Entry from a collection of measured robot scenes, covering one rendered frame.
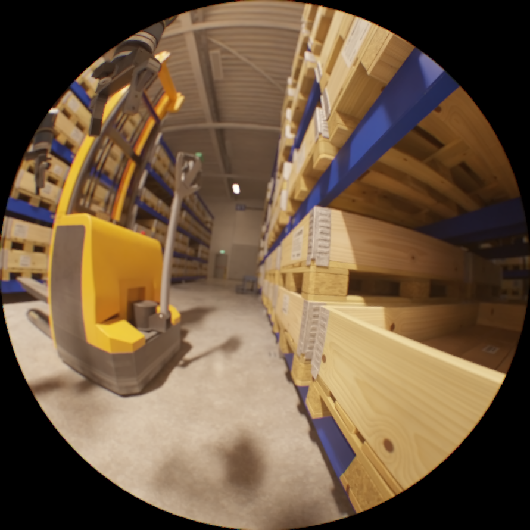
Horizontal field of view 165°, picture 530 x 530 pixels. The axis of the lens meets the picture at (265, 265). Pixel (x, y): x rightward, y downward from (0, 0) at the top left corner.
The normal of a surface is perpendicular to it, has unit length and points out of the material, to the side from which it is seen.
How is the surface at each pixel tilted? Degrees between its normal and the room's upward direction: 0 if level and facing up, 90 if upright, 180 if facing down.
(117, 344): 90
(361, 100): 180
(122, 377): 90
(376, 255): 90
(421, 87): 90
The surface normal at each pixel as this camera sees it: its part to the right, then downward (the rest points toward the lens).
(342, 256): 0.07, -0.05
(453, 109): -0.10, 0.99
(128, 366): 0.75, 0.04
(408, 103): -0.99, -0.10
